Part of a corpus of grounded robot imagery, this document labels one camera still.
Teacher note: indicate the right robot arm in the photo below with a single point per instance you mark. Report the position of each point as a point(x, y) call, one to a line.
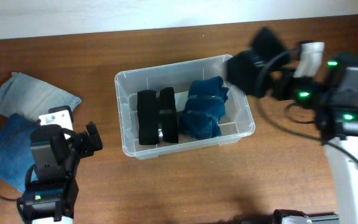
point(338, 127)

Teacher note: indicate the light grey folded jeans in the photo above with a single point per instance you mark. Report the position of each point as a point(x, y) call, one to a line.
point(31, 97)

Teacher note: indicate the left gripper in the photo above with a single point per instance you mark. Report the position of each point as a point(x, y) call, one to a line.
point(89, 145)

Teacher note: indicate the blue denim folded jeans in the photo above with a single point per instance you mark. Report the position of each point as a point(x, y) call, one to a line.
point(15, 154)

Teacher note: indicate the black taped garment bundle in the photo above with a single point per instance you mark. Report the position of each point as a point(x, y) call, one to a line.
point(243, 69)

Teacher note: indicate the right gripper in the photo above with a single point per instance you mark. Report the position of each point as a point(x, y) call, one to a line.
point(283, 90)

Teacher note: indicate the clear plastic storage bin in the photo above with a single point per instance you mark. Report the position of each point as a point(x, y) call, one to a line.
point(237, 123)

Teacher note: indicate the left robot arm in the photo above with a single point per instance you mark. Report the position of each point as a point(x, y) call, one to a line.
point(50, 184)

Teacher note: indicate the dark blue taped garment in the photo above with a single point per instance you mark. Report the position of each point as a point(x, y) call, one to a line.
point(204, 108)

